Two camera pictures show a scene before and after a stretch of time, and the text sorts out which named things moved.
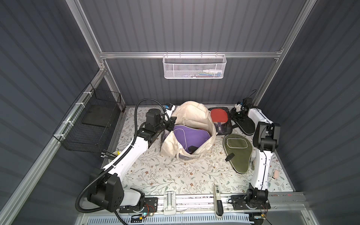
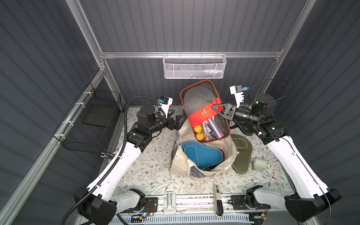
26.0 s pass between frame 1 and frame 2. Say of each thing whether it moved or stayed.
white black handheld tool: stayed
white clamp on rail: stayed
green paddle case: stayed
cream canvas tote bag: moved
